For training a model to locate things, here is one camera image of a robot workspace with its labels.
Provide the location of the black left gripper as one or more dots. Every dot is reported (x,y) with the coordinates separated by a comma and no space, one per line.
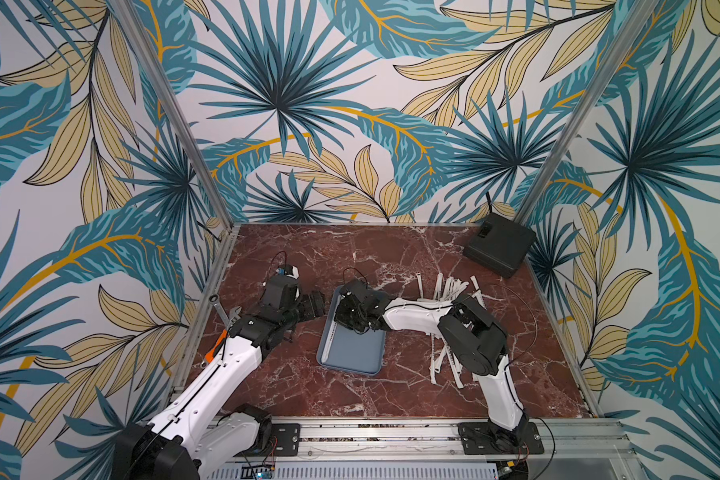
(309,311)

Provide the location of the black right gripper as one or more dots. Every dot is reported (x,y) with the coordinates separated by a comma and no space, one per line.
(348,309)

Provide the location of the blue plastic storage tray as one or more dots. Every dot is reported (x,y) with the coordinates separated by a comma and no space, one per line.
(345,350)

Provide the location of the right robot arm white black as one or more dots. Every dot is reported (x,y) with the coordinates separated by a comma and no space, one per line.
(468,329)

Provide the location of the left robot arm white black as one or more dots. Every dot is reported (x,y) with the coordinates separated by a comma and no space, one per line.
(179,442)

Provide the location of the black box with antenna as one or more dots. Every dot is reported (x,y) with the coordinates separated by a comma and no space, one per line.
(500,244)

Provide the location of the white wrapped straw far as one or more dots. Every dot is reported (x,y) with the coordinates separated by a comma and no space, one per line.
(420,285)

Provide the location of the green circuit board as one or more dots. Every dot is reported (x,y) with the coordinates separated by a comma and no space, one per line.
(258,472)

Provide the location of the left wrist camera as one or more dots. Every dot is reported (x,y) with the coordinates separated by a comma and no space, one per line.
(288,270)

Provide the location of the orange handled adjustable wrench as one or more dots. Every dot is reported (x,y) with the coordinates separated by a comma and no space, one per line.
(227,318)

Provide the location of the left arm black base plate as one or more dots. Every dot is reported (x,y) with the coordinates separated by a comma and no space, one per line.
(279,440)

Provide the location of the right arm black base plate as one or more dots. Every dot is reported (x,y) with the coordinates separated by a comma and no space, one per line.
(485,438)

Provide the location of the aluminium front rail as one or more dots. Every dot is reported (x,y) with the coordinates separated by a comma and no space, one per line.
(430,448)

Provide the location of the left aluminium frame post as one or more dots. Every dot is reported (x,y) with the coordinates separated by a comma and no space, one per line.
(137,36)

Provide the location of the aluminium frame post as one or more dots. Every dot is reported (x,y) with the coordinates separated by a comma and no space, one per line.
(623,41)
(137,36)

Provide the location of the right aluminium frame post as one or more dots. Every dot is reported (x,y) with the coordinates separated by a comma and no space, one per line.
(623,41)

